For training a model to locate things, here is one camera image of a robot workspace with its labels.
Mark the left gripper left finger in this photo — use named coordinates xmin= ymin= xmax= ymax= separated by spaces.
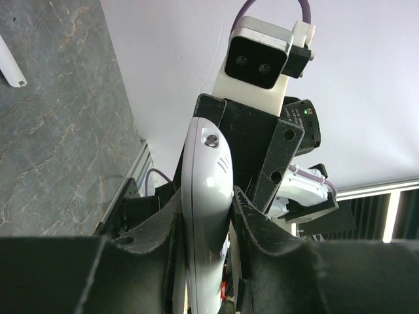
xmin=1 ymin=192 xmax=183 ymax=313

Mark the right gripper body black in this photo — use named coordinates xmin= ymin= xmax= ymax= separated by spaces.
xmin=192 ymin=94 xmax=304 ymax=213

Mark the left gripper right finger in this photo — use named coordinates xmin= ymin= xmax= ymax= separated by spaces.
xmin=232 ymin=187 xmax=418 ymax=313

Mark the red orange battery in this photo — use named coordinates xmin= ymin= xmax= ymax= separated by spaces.
xmin=221 ymin=281 xmax=228 ymax=300

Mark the white remote control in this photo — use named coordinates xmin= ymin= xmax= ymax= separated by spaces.
xmin=180 ymin=117 xmax=234 ymax=313

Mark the white battery cover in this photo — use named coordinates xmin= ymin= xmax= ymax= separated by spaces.
xmin=0 ymin=37 xmax=27 ymax=88

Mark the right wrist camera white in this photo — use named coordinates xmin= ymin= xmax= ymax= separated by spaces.
xmin=211 ymin=16 xmax=316 ymax=116

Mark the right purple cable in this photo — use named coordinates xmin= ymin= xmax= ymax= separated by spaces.
xmin=234 ymin=0 xmax=312 ymax=30

